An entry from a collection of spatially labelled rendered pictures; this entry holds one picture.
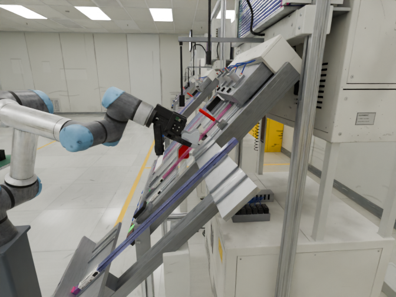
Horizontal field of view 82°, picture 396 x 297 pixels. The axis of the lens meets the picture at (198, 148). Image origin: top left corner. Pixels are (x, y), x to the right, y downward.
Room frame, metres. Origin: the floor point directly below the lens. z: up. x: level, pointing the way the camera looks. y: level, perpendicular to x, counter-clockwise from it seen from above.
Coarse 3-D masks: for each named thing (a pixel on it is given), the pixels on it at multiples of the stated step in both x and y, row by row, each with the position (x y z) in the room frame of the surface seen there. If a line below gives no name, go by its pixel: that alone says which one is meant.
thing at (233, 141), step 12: (228, 144) 0.47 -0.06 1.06; (216, 156) 0.46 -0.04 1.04; (204, 168) 0.46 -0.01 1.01; (192, 180) 0.45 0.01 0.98; (180, 192) 0.45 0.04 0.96; (168, 204) 0.44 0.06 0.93; (156, 216) 0.44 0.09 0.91; (144, 228) 0.44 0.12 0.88; (132, 240) 0.43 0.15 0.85; (120, 252) 0.43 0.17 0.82; (108, 264) 0.42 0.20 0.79
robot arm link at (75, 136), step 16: (0, 96) 0.77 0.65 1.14; (0, 112) 0.71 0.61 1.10; (16, 112) 0.70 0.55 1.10; (32, 112) 0.70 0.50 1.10; (32, 128) 0.67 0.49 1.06; (48, 128) 0.65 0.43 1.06; (64, 128) 0.61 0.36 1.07; (80, 128) 0.62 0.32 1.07; (96, 128) 0.66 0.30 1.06; (64, 144) 0.61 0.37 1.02; (80, 144) 0.60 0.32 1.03; (96, 144) 0.66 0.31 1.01
